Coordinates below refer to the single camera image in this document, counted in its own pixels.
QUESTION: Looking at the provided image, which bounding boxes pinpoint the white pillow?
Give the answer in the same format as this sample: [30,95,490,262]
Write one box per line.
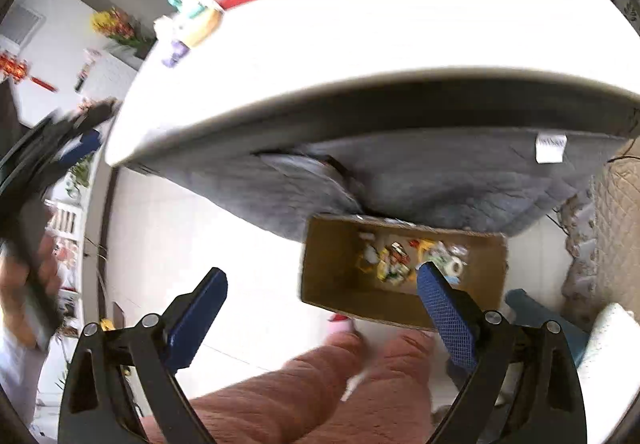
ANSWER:
[574,302,640,406]

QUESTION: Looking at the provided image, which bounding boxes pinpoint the brown cardboard box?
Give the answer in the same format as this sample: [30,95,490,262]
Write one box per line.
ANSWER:
[298,213,509,331]

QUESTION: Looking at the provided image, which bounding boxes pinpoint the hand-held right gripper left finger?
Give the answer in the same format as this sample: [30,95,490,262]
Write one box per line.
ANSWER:
[57,266,229,444]

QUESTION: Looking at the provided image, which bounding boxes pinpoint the person's pink fleece trousers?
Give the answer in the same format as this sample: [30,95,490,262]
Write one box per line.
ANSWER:
[139,328,437,444]

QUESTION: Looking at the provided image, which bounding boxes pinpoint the white slipper with red mark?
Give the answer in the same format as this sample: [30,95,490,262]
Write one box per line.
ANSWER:
[327,314,357,336]

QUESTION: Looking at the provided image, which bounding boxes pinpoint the orange flower arrangement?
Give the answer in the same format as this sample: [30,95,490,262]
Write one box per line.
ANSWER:
[91,8,153,59]

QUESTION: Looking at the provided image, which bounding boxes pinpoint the purple plastic toy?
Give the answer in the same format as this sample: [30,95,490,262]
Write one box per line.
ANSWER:
[162,38,190,68]

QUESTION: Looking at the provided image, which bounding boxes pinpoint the person's left hand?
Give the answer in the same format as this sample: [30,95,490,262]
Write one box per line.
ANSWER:
[0,233,66,351]

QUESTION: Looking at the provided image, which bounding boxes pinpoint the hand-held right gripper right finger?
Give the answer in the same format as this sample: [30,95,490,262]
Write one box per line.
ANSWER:
[415,261,586,444]

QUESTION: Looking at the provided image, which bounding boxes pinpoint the heap of small toys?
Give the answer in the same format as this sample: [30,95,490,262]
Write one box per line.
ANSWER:
[354,231,471,286]

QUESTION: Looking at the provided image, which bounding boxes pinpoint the teal plastic toy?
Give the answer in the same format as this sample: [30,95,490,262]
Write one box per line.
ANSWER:
[167,0,207,19]

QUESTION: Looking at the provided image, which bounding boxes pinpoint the red hanging ornament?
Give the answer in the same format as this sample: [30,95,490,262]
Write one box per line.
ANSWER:
[0,51,57,93]

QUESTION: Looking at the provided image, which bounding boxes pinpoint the person's left forearm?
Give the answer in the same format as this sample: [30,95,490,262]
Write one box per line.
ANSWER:
[0,319,53,431]

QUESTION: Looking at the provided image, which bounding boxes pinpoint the beige quilted sofa cushion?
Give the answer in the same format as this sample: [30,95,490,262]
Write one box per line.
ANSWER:
[559,158,640,327]

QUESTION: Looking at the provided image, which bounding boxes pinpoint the grey quilted cloth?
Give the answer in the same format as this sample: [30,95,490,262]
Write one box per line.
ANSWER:
[256,128,628,239]

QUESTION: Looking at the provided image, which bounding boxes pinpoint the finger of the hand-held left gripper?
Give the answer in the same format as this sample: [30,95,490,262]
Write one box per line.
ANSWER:
[74,97,121,133]
[57,129,104,165]

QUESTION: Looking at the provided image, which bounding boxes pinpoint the white tape roll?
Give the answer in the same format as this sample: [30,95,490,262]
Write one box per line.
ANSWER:
[439,255,467,279]

